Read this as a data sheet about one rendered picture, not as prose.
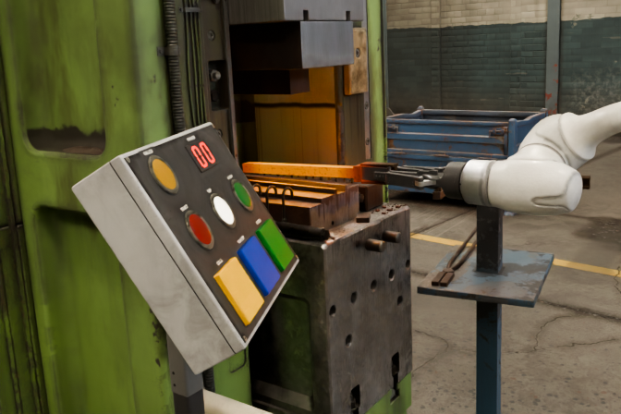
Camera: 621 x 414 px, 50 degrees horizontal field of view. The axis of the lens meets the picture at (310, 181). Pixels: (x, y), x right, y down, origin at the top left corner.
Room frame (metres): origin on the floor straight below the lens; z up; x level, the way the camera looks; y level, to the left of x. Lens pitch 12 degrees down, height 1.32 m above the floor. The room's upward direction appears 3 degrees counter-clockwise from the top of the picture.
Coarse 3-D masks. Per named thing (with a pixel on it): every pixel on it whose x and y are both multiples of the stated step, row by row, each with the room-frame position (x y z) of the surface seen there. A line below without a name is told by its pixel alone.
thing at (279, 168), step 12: (252, 168) 1.61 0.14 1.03; (264, 168) 1.59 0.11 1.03; (276, 168) 1.57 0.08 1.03; (288, 168) 1.55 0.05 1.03; (300, 168) 1.53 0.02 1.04; (312, 168) 1.51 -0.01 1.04; (324, 168) 1.49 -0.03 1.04; (336, 168) 1.47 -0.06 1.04; (348, 168) 1.45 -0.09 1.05; (360, 168) 1.43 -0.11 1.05; (396, 168) 1.40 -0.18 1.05; (360, 180) 1.43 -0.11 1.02
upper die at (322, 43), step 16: (240, 32) 1.47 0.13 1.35; (256, 32) 1.44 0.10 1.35; (272, 32) 1.42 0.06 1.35; (288, 32) 1.39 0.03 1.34; (304, 32) 1.39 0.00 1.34; (320, 32) 1.43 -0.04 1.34; (336, 32) 1.48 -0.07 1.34; (352, 32) 1.54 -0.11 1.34; (240, 48) 1.47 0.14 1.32; (256, 48) 1.45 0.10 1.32; (272, 48) 1.42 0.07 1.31; (288, 48) 1.40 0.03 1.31; (304, 48) 1.38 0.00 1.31; (320, 48) 1.43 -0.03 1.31; (336, 48) 1.48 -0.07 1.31; (352, 48) 1.53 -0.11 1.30; (240, 64) 1.47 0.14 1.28; (256, 64) 1.45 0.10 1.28; (272, 64) 1.42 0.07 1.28; (288, 64) 1.40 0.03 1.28; (304, 64) 1.38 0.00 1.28; (320, 64) 1.43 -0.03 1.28; (336, 64) 1.48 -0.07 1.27; (352, 64) 1.54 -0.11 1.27
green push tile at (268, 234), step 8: (264, 224) 1.03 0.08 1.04; (272, 224) 1.06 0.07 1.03; (256, 232) 1.00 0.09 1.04; (264, 232) 1.01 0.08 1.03; (272, 232) 1.03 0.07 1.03; (264, 240) 0.99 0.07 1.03; (272, 240) 1.01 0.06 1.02; (280, 240) 1.04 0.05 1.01; (272, 248) 1.00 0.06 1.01; (280, 248) 1.03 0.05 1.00; (288, 248) 1.06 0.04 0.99; (272, 256) 0.99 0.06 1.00; (280, 256) 1.01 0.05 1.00; (288, 256) 1.04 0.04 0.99; (280, 264) 0.99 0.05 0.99
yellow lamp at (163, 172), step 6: (156, 162) 0.85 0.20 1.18; (162, 162) 0.86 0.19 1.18; (156, 168) 0.84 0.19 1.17; (162, 168) 0.85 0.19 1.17; (168, 168) 0.87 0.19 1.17; (156, 174) 0.83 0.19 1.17; (162, 174) 0.84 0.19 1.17; (168, 174) 0.86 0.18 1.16; (162, 180) 0.83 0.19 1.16; (168, 180) 0.84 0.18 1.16; (174, 180) 0.86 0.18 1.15; (168, 186) 0.84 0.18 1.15; (174, 186) 0.85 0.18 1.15
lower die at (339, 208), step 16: (256, 176) 1.66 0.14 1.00; (272, 176) 1.69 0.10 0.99; (256, 192) 1.52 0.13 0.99; (272, 192) 1.50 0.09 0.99; (288, 192) 1.49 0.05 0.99; (304, 192) 1.48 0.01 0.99; (320, 192) 1.47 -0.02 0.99; (336, 192) 1.46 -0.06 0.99; (352, 192) 1.52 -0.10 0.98; (272, 208) 1.44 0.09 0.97; (288, 208) 1.41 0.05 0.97; (304, 208) 1.38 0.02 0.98; (320, 208) 1.41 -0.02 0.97; (336, 208) 1.46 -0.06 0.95; (352, 208) 1.51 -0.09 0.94; (304, 224) 1.39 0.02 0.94; (320, 224) 1.41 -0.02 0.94; (336, 224) 1.46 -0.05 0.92
